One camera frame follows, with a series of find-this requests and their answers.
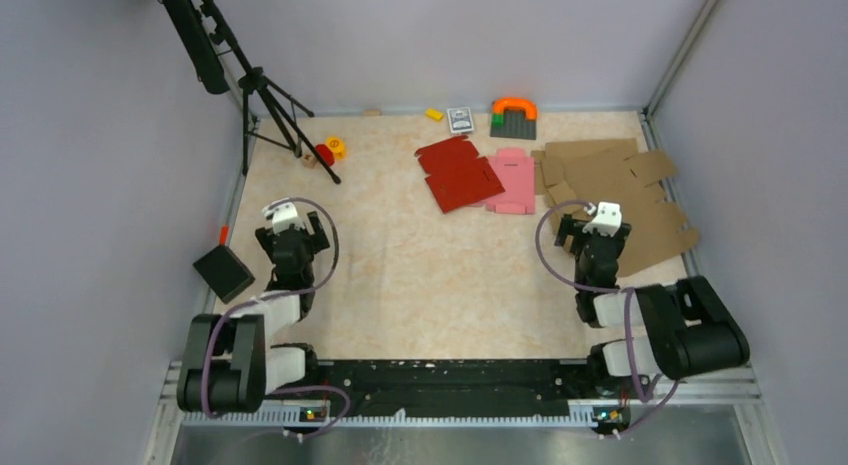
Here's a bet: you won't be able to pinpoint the playing card deck box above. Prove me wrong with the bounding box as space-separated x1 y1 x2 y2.
446 107 475 135

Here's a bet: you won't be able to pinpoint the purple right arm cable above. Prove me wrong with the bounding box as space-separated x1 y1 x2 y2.
534 200 680 440

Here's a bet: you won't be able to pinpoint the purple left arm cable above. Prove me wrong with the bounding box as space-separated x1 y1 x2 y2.
201 196 352 443

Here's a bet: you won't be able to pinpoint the brown flat cardboard sheets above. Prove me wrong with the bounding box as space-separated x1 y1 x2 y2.
532 138 700 277

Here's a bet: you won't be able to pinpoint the black corrugated paper box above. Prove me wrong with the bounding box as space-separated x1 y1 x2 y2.
193 244 255 304

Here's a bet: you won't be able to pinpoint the grey building baseplate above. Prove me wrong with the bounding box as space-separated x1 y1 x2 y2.
489 111 537 140

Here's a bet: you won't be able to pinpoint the red yellow toy spool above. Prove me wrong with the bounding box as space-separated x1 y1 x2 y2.
315 136 348 167

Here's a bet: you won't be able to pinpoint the pink flat cardboard sheet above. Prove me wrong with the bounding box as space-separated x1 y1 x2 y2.
484 148 536 215

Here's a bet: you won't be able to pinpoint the small wooden cube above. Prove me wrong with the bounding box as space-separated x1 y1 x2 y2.
302 155 318 169

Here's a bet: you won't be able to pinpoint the orange arch toy block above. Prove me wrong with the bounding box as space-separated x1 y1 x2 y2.
491 97 538 121

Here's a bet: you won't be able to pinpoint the yellow small block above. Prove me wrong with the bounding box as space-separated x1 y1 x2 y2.
425 108 444 121

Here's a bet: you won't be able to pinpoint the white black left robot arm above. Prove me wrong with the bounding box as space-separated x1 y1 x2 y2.
176 204 332 417

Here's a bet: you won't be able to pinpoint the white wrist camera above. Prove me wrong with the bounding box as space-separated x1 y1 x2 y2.
262 198 306 235
582 201 623 237

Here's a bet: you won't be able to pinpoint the red flat cardboard sheet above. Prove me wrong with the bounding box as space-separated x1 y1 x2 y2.
414 135 505 214

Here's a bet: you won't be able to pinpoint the black camera tripod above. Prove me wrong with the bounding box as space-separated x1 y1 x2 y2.
157 0 342 185

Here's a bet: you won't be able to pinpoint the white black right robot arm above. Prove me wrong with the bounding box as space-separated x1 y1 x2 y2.
555 215 750 397

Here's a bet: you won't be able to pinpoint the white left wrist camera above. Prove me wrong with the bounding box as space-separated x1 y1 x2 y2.
262 198 306 235

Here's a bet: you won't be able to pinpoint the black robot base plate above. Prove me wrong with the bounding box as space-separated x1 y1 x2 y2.
271 359 636 418

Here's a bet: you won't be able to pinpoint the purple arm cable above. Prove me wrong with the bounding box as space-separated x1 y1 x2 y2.
534 200 680 440
201 196 352 443

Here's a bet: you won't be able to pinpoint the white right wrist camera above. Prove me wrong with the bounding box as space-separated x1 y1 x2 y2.
582 201 623 237

